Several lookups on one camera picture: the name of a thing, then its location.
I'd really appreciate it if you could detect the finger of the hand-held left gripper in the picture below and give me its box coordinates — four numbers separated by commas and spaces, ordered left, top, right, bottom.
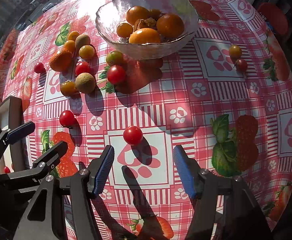
0, 141, 68, 190
0, 121, 35, 167

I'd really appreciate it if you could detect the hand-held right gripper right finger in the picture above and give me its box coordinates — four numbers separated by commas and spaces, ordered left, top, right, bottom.
173, 145, 271, 240

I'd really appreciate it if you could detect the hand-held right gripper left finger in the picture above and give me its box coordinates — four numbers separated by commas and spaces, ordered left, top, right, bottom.
13, 145, 115, 240

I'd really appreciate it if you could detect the white square tray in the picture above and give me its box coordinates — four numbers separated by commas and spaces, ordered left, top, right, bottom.
0, 96, 24, 174

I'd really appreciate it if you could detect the red strawberry print tablecloth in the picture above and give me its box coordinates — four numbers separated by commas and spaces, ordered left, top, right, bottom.
0, 0, 292, 240

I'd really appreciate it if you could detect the brown longan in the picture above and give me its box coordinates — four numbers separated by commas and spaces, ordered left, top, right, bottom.
75, 34, 91, 52
75, 72, 96, 94

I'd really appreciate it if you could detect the smooth orange tangerine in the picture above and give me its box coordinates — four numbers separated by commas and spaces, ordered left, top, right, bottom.
49, 49, 73, 72

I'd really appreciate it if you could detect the green yellow cherry tomato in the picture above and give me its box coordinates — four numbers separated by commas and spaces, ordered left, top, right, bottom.
106, 50, 124, 67

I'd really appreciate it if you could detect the small orange kumquat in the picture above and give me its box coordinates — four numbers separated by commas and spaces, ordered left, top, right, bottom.
116, 22, 134, 38
149, 9, 163, 20

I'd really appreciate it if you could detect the clear glass bowl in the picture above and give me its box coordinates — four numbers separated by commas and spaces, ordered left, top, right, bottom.
95, 0, 199, 60

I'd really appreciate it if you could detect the brown dried fruit husk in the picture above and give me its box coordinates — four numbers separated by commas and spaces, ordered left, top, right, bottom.
134, 19, 158, 30

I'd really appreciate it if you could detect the red round stool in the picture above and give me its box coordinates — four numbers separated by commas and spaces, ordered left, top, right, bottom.
257, 2, 289, 37

